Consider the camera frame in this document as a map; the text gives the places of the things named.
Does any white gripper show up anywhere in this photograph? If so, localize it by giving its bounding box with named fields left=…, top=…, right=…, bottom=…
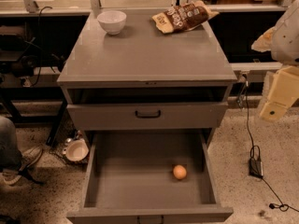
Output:
left=251, top=0, right=299, bottom=122

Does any orange fruit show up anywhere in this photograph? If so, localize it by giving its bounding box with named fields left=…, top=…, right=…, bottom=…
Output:
left=173, top=165, right=187, bottom=180

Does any grey top drawer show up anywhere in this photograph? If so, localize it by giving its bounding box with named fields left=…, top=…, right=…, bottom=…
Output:
left=67, top=103, right=227, bottom=131

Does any grey drawer cabinet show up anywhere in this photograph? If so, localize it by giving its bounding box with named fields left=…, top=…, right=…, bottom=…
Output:
left=58, top=9, right=236, bottom=142

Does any open grey middle drawer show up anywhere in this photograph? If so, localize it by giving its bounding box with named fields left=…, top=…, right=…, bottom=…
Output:
left=67, top=130, right=234, bottom=224

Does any black power adapter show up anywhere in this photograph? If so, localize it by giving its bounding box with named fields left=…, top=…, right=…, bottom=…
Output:
left=249, top=158, right=263, bottom=178

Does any brown chip bag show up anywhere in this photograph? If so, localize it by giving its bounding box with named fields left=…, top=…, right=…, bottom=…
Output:
left=152, top=1, right=219, bottom=34

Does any white bowl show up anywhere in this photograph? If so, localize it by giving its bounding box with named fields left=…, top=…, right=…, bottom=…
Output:
left=97, top=10, right=127, bottom=35

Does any cream bowl on floor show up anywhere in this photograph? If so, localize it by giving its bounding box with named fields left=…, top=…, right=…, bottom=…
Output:
left=65, top=139, right=89, bottom=161

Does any dark machine at left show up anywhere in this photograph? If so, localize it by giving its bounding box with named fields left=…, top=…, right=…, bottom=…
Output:
left=0, top=24, right=39, bottom=77

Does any person leg in jeans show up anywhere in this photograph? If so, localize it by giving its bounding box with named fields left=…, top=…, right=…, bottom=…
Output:
left=0, top=117, right=22, bottom=170

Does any black power cable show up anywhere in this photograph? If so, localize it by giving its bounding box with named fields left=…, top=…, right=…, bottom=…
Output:
left=242, top=73, right=299, bottom=214

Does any black drawer handle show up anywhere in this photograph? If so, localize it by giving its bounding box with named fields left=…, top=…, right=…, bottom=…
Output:
left=135, top=110, right=162, bottom=119

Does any black cable at left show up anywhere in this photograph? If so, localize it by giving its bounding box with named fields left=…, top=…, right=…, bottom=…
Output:
left=18, top=5, right=64, bottom=88

